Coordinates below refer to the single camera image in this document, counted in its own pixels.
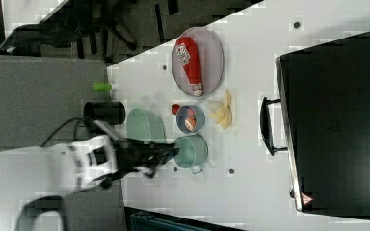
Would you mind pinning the toy orange slice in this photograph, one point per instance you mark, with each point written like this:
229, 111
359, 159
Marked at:
190, 124

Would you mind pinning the green metal cup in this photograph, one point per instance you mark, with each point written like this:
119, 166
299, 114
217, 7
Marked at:
193, 153

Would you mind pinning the black toaster oven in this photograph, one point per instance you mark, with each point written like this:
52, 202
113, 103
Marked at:
325, 100

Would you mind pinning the black oven door handle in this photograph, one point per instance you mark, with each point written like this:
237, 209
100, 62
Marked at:
266, 126

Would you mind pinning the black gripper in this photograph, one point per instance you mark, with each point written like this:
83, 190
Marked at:
134, 155

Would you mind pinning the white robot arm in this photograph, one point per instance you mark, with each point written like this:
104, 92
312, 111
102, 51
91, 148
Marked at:
37, 180

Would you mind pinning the red toy strawberry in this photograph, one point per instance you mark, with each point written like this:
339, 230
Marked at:
175, 108

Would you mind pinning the grey oval tray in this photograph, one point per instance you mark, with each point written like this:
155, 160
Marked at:
211, 61

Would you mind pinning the red ketchup bottle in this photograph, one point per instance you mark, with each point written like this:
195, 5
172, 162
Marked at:
186, 51

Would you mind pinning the green cylinder peg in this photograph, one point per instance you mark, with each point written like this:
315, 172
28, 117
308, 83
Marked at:
101, 86

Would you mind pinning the blue-grey small bowl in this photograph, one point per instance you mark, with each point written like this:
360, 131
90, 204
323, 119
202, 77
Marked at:
182, 114

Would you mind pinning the green oval colander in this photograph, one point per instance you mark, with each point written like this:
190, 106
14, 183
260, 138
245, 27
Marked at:
144, 125

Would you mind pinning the yellow banana peel toy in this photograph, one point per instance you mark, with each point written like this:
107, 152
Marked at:
221, 111

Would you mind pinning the black office chair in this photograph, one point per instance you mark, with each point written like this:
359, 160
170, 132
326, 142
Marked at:
73, 21

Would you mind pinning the blue frame rail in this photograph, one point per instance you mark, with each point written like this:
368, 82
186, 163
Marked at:
145, 221

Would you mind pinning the red toy fruit in bowl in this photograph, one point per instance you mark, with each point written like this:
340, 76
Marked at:
191, 112

